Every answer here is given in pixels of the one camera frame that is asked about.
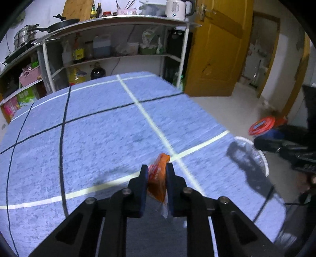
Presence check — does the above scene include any black induction cooker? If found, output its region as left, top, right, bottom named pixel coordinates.
left=4, top=43, right=37, bottom=63

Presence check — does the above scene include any wooden cutting board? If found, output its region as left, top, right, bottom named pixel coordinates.
left=62, top=0, right=94, bottom=21

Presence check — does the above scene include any yellow oil bottle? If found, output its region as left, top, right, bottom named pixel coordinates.
left=68, top=67, right=87, bottom=86

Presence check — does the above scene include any black frying pan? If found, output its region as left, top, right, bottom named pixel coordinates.
left=32, top=18, right=81, bottom=34

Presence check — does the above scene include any small white kitchen shelf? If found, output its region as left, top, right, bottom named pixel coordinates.
left=0, top=43, right=47, bottom=124

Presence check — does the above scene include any green white plastic bag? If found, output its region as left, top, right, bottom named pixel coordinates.
left=141, top=27, right=165, bottom=55

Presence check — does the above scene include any clear plastic container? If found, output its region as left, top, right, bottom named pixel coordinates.
left=139, top=2, right=166, bottom=15

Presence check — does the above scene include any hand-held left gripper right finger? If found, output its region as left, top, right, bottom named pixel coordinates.
left=165, top=162, right=279, bottom=257

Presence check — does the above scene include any soy sauce bottle yellow label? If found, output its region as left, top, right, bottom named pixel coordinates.
left=72, top=33, right=85, bottom=63

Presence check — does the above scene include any white electric kettle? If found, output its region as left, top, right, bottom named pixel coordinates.
left=165, top=0, right=195, bottom=21

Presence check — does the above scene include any red orange packet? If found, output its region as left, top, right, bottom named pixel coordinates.
left=147, top=153, right=171, bottom=219

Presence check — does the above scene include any blue checked tablecloth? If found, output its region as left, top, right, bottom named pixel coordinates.
left=0, top=71, right=288, bottom=257

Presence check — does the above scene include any pink carton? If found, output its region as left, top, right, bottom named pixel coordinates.
left=2, top=96, right=20, bottom=119

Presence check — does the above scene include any black appliance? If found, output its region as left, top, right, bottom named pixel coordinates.
left=164, top=30, right=193, bottom=86

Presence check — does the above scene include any pink basket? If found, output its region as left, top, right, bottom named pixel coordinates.
left=19, top=67, right=42, bottom=87

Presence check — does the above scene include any pink utensil holder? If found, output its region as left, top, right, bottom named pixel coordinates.
left=116, top=0, right=137, bottom=16

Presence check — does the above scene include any blue object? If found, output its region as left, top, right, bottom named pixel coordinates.
left=265, top=128, right=284, bottom=140

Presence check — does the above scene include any dark round bottle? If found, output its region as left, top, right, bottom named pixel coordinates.
left=90, top=64, right=106, bottom=80

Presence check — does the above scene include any yellow wooden door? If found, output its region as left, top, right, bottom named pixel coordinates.
left=185, top=0, right=255, bottom=97

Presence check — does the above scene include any white trash bin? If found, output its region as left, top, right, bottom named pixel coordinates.
left=233, top=136, right=269, bottom=178

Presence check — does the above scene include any green carton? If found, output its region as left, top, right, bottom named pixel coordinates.
left=16, top=86, right=37, bottom=107

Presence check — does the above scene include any yellow door frame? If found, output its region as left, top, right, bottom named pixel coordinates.
left=257, top=11, right=311, bottom=121

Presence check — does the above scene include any person's right hand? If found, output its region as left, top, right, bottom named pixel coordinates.
left=295, top=170, right=316, bottom=196

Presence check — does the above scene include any blue liquid jug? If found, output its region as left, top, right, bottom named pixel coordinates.
left=93, top=35, right=111, bottom=58

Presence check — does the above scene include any white plastic tub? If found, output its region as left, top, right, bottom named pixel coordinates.
left=127, top=42, right=140, bottom=55

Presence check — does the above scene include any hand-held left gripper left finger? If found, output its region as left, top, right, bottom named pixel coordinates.
left=28, top=164, right=149, bottom=257

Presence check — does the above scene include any large white kitchen shelf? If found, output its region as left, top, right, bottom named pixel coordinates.
left=31, top=15, right=201, bottom=94

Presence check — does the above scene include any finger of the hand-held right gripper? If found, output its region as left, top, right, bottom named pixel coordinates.
left=254, top=136, right=284, bottom=154

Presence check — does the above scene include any orange hose coil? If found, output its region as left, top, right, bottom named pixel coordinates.
left=248, top=116, right=276, bottom=136

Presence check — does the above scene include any brown jar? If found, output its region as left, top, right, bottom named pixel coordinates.
left=84, top=41, right=94, bottom=60

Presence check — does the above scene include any stainless steel pot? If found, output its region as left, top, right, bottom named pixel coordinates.
left=13, top=24, right=40, bottom=50

